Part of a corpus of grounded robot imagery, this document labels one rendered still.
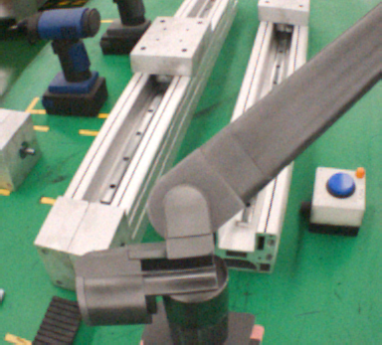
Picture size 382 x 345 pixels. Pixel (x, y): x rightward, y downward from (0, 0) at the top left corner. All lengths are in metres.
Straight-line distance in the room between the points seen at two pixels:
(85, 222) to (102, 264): 0.24
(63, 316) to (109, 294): 0.24
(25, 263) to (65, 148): 0.27
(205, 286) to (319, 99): 0.18
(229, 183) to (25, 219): 0.49
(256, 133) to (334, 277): 0.34
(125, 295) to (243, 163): 0.14
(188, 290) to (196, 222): 0.06
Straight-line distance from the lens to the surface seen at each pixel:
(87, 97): 0.97
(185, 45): 0.93
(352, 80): 0.45
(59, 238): 0.66
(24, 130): 0.88
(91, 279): 0.43
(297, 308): 0.68
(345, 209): 0.72
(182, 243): 0.40
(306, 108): 0.43
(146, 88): 0.93
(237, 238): 0.69
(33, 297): 0.73
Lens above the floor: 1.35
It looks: 40 degrees down
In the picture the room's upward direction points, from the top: 5 degrees counter-clockwise
